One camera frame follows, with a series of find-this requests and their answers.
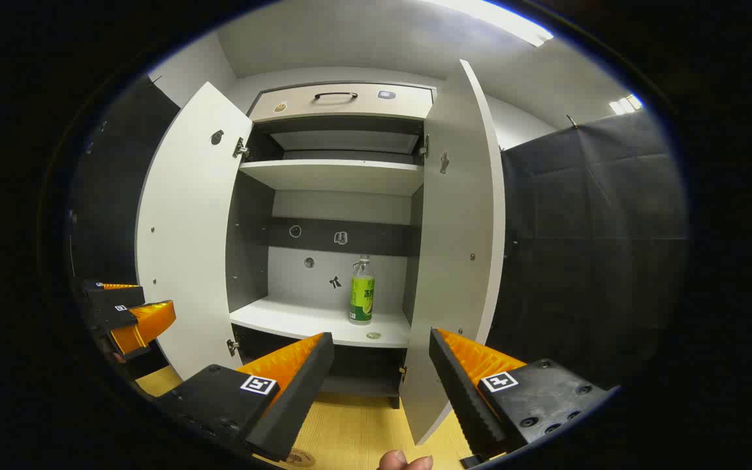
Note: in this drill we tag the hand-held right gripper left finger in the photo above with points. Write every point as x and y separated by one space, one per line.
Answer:
297 391

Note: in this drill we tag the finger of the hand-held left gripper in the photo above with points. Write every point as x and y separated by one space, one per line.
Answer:
111 295
141 326

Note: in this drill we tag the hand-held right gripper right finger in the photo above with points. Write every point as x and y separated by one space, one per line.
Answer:
457 391

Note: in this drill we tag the white cabinet door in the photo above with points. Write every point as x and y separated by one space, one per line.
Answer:
187 248
454 261

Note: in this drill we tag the green label plastic bottle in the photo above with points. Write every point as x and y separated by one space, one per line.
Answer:
361 300

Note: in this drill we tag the metal door hinge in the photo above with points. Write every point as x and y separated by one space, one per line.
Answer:
424 145
232 346
240 149

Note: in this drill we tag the white cabinet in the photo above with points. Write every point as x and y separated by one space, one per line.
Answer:
324 281

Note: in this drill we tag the white cabinet shelf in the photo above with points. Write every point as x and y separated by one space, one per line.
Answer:
330 176

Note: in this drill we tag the beige cabinet drawer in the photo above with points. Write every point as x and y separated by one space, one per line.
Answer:
363 108

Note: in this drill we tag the black backdrop cloth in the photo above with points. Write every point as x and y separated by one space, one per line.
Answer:
598 248

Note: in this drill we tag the black cloth clip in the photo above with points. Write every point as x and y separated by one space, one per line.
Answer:
572 121

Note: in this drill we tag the small ceiling light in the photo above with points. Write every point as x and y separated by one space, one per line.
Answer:
625 104

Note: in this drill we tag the long ceiling light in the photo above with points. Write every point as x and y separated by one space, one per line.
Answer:
506 18

